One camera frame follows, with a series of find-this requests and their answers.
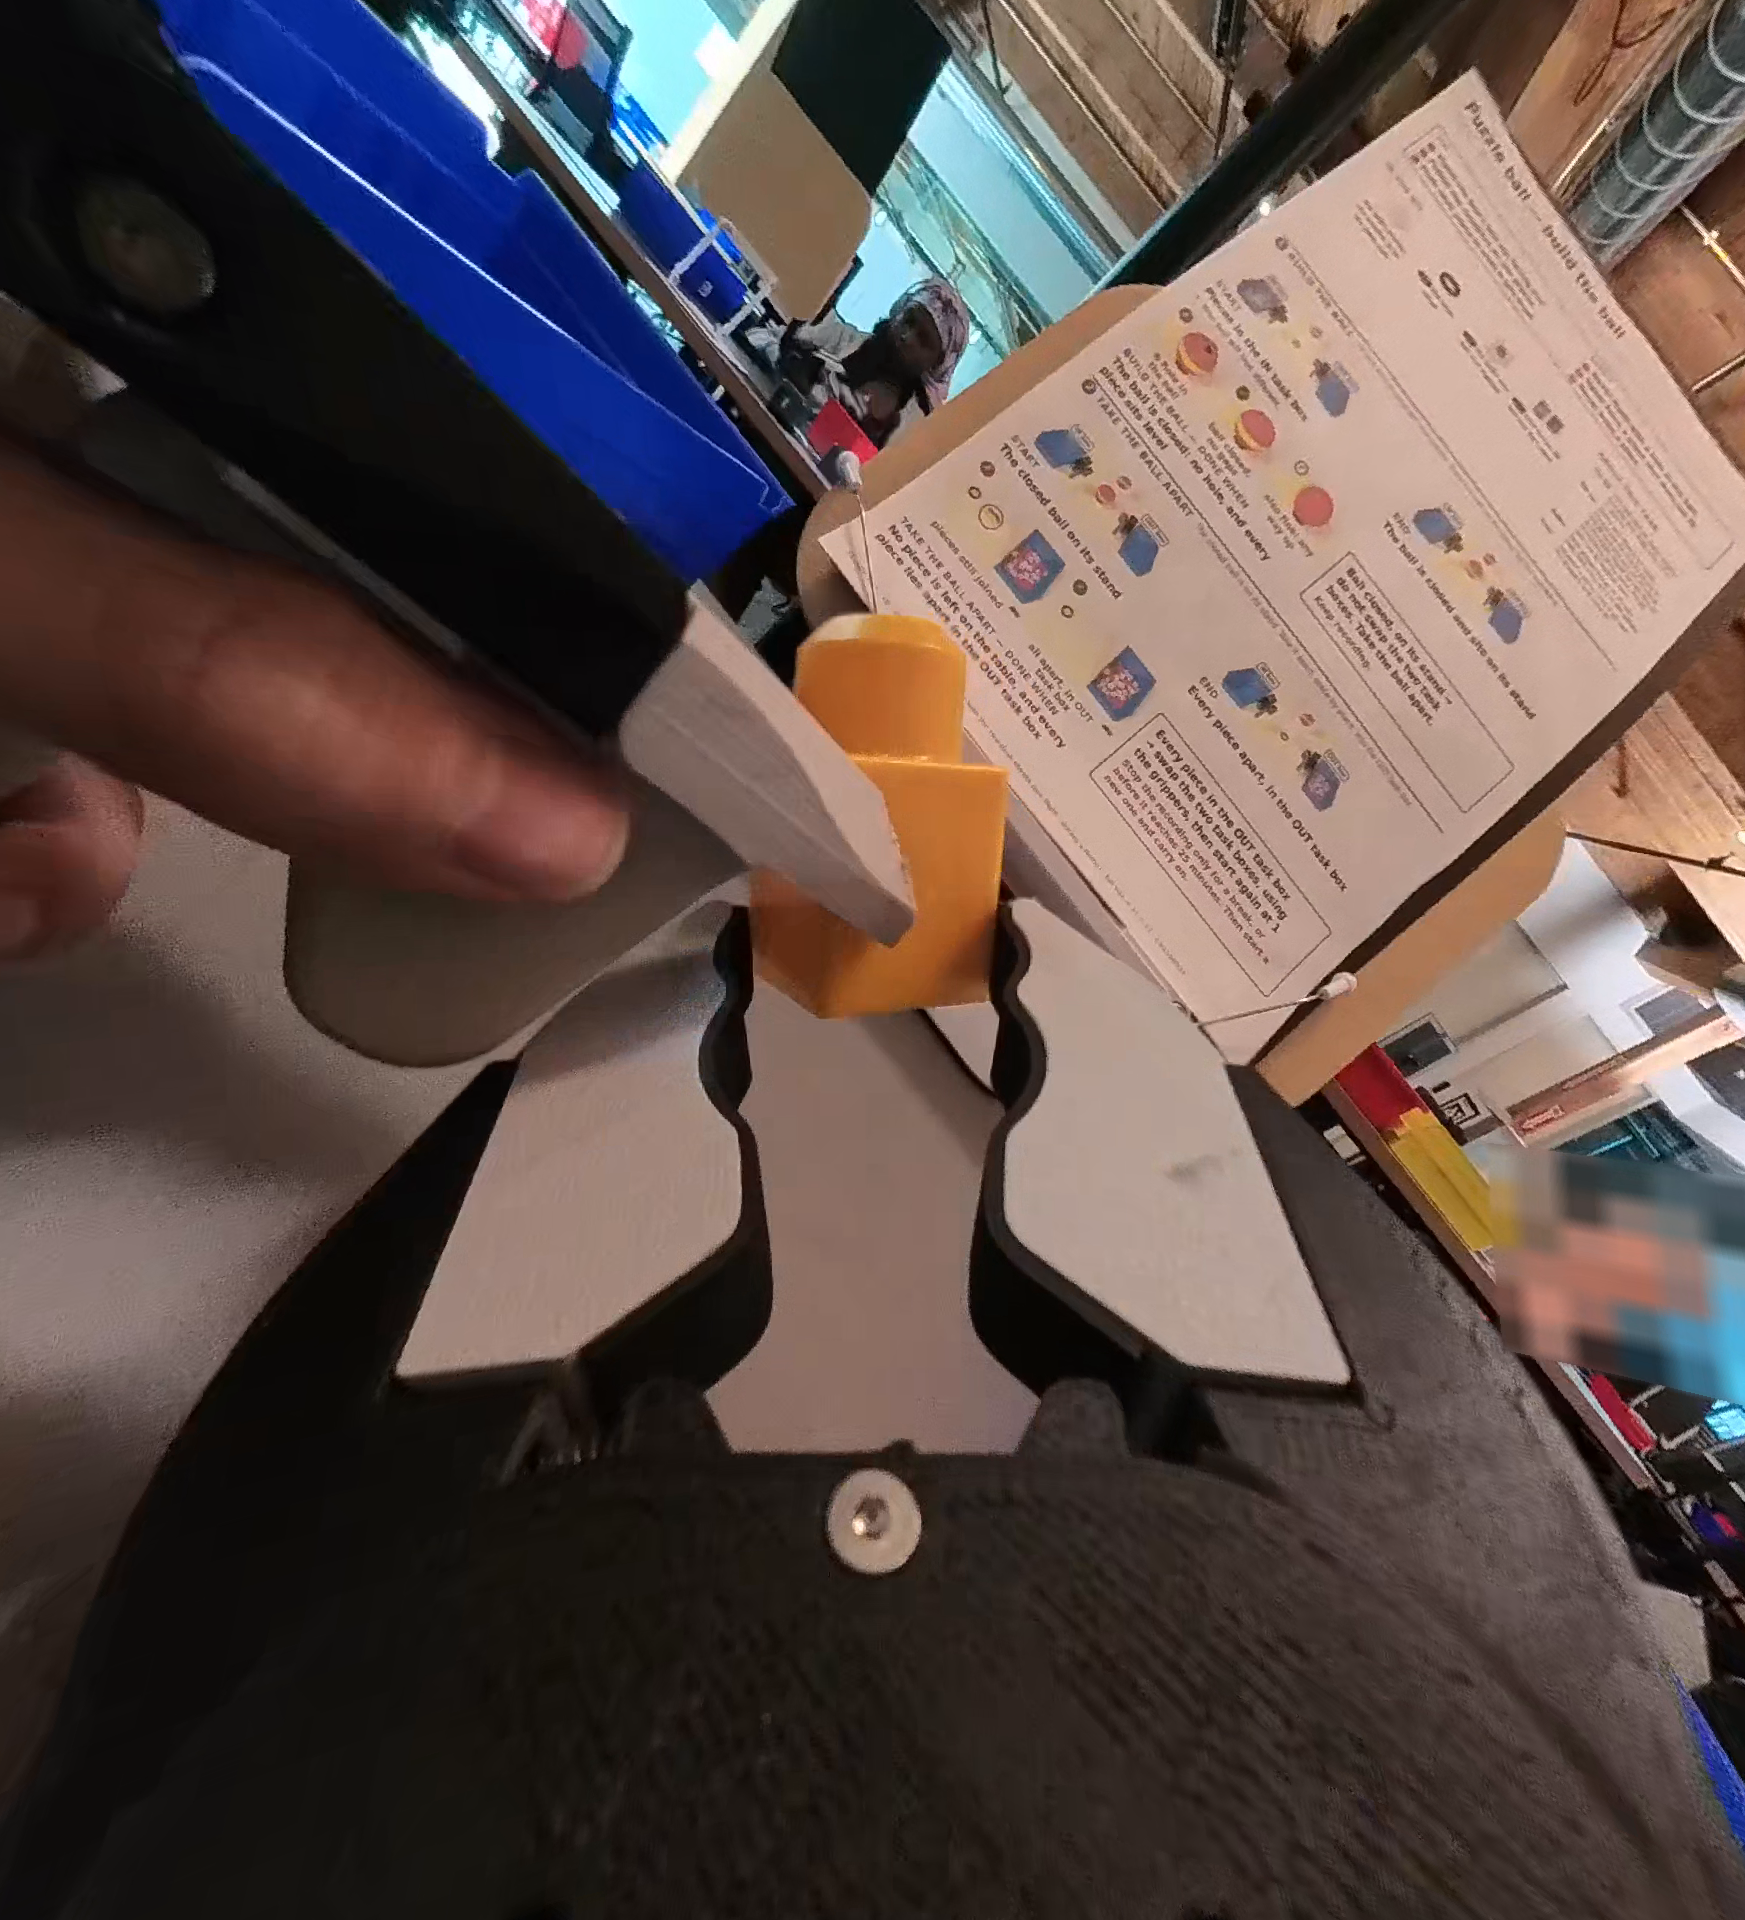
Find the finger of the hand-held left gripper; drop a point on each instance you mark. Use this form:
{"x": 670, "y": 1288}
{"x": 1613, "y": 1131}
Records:
{"x": 766, "y": 750}
{"x": 1041, "y": 871}

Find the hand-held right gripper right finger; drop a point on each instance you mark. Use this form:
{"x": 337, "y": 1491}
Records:
{"x": 1157, "y": 1201}

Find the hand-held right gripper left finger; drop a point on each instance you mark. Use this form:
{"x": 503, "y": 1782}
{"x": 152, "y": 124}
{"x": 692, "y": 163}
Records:
{"x": 587, "y": 1201}

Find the yellow toy block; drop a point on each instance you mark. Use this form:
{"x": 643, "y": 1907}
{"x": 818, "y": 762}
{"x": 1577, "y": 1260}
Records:
{"x": 955, "y": 885}

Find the blue plastic bin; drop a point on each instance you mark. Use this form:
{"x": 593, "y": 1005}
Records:
{"x": 436, "y": 225}

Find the person's left hand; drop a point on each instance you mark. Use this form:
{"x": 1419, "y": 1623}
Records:
{"x": 213, "y": 720}

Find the red plastic piece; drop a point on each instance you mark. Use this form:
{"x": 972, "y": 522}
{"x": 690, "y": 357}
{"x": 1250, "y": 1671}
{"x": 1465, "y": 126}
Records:
{"x": 1369, "y": 1089}

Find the printed instruction sheet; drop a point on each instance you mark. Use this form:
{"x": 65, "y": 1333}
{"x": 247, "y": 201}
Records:
{"x": 1336, "y": 524}

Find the beige and black divider panel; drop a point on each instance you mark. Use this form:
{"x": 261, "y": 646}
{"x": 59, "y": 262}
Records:
{"x": 782, "y": 195}

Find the black metal pole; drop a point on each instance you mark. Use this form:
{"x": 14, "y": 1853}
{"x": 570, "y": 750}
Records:
{"x": 1260, "y": 143}

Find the silver ventilation duct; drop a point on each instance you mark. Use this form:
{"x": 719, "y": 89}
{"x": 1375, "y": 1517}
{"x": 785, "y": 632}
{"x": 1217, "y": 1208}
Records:
{"x": 1697, "y": 104}

